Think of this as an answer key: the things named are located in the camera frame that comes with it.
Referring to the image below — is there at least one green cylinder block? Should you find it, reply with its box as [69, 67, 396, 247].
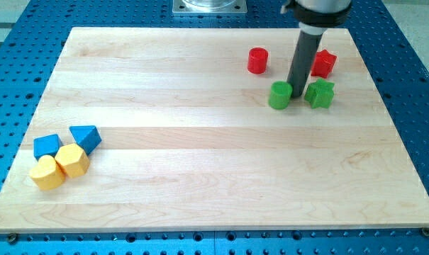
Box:
[268, 81, 293, 110]

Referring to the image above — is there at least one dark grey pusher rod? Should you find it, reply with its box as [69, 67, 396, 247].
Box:
[286, 30, 322, 98]

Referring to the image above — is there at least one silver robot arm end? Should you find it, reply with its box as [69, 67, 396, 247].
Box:
[280, 0, 352, 35]

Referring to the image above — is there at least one wooden board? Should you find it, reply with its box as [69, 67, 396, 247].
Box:
[0, 27, 429, 233]

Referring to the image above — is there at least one red cylinder block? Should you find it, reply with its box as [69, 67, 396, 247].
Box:
[247, 47, 268, 74]

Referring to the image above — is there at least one green star block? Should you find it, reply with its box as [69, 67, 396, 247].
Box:
[304, 78, 335, 108]

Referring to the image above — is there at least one blue triangle block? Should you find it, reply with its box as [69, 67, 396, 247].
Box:
[69, 125, 102, 155]

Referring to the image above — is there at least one red star block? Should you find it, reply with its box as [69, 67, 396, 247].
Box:
[311, 50, 337, 79]

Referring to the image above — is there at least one yellow pentagon block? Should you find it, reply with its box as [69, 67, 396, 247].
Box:
[55, 143, 90, 178]

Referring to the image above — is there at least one blue cube block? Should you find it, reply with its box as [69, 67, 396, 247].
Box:
[33, 134, 62, 160]

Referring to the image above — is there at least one yellow heart block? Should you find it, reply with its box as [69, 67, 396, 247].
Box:
[29, 155, 66, 191]

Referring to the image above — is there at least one blue perforated table plate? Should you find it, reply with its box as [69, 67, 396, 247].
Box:
[0, 1, 429, 254]

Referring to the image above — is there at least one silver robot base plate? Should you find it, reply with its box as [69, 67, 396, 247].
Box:
[172, 0, 247, 14]

